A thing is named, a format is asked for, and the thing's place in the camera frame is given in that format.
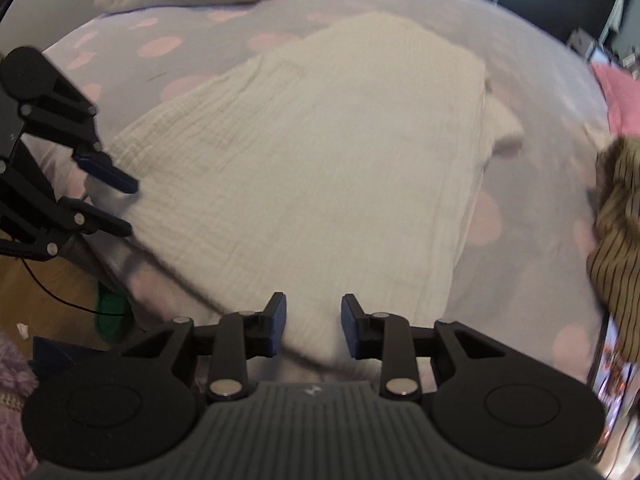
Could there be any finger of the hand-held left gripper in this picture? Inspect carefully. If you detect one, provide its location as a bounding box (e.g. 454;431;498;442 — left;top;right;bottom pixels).
20;76;139;194
0;160;133;261

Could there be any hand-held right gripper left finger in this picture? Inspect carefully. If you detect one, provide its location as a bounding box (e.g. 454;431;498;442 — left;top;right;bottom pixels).
122;291;288;402

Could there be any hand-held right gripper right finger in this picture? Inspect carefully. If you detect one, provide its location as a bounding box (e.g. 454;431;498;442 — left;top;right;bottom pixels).
341;293;501;402

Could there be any white crinkled top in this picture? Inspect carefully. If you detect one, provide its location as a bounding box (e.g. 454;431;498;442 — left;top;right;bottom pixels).
85;10;525;376

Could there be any tan striped garment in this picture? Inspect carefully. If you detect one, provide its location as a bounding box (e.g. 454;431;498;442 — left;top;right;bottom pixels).
586;136;640;363

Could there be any green slipper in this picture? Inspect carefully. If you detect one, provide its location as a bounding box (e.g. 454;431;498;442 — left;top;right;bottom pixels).
94;281;134;345

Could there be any dark blue object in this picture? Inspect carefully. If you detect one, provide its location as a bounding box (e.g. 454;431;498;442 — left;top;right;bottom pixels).
31;336;103;382

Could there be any purple fuzzy cloth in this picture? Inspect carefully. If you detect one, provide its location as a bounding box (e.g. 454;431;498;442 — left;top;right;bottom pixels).
0;339;42;480

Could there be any bed with polka dot sheet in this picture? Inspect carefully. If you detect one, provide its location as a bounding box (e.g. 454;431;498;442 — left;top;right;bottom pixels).
22;0;618;386

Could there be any pink pillow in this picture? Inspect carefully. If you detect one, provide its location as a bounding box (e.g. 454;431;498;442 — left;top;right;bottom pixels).
591;61;640;137

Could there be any white nightstand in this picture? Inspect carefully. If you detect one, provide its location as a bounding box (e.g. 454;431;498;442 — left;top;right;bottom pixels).
569;29;608;63

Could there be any black cable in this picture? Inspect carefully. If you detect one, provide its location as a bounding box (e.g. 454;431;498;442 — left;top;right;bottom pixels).
20;259;103;317

